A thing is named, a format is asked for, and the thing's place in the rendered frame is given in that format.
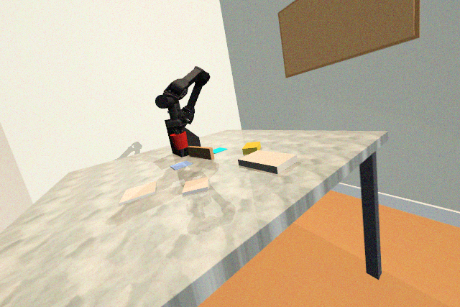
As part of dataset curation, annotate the brown flat bar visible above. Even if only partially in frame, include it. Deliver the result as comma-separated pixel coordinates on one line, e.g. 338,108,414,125
188,146,215,160

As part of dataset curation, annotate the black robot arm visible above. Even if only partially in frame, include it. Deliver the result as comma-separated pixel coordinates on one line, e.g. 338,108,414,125
155,66,210,126

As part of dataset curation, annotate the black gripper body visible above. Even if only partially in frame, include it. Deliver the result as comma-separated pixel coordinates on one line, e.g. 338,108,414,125
166,107,188,128

